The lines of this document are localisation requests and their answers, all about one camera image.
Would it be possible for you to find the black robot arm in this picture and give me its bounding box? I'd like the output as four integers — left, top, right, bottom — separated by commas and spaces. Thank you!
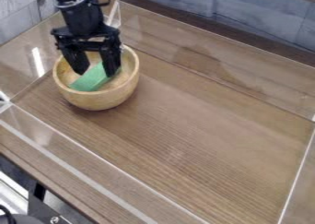
51, 0, 121, 77

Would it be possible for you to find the clear acrylic front wall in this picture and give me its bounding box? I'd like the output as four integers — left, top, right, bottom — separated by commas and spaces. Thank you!
0, 101, 211, 224

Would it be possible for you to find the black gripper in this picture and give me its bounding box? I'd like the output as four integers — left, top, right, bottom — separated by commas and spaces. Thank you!
51, 0, 120, 77

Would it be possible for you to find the black cable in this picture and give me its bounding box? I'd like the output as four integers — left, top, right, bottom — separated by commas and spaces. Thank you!
0, 204, 17, 224

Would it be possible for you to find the wooden bowl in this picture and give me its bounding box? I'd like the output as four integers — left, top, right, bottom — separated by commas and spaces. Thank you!
53, 45, 140, 111

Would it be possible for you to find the green rectangular block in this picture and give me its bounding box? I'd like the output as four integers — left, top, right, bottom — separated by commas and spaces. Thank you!
68, 63, 112, 92

